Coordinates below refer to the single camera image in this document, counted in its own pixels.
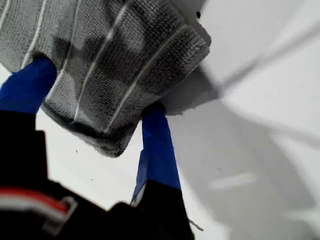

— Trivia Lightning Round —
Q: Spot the grey striped towel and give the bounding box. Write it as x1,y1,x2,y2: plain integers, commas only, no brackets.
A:
0,0,211,159

